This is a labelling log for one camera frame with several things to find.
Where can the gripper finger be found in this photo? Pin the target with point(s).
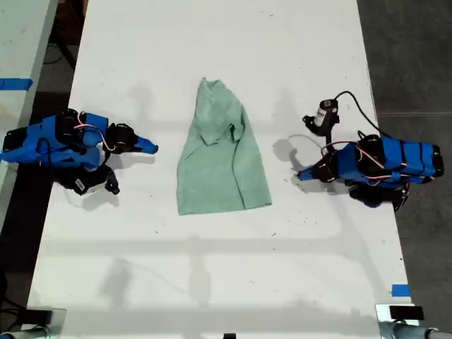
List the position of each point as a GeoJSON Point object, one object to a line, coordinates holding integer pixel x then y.
{"type": "Point", "coordinates": [314, 177]}
{"type": "Point", "coordinates": [139, 149]}
{"type": "Point", "coordinates": [314, 168]}
{"type": "Point", "coordinates": [146, 142]}

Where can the pale green T-shirt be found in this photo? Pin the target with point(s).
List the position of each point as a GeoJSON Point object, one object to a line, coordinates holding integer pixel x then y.
{"type": "Point", "coordinates": [219, 166]}

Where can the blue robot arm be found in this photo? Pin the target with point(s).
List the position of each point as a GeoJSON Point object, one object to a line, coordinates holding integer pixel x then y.
{"type": "Point", "coordinates": [53, 141]}
{"type": "Point", "coordinates": [392, 159]}

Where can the blue tape strip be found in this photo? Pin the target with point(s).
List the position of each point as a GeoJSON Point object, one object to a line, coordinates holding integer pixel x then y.
{"type": "Point", "coordinates": [401, 290]}
{"type": "Point", "coordinates": [14, 84]}

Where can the white side table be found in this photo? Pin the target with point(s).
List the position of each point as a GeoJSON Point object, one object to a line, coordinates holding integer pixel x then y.
{"type": "Point", "coordinates": [21, 42]}

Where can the small black box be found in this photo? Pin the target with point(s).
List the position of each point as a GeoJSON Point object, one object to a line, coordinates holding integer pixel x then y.
{"type": "Point", "coordinates": [39, 316]}
{"type": "Point", "coordinates": [406, 312]}

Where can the small black clip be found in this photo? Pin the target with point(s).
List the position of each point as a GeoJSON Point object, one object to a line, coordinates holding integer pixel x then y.
{"type": "Point", "coordinates": [229, 335]}

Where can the grey metal pipe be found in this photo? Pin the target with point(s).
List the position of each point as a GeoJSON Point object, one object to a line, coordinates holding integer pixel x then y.
{"type": "Point", "coordinates": [416, 332]}
{"type": "Point", "coordinates": [24, 333]}

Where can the black camera box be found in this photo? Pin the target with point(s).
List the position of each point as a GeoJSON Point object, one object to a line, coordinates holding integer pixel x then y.
{"type": "Point", "coordinates": [88, 180]}
{"type": "Point", "coordinates": [322, 116]}

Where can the metal table bracket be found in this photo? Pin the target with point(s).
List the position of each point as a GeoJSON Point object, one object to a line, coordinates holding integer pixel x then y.
{"type": "Point", "coordinates": [383, 314]}
{"type": "Point", "coordinates": [59, 318]}

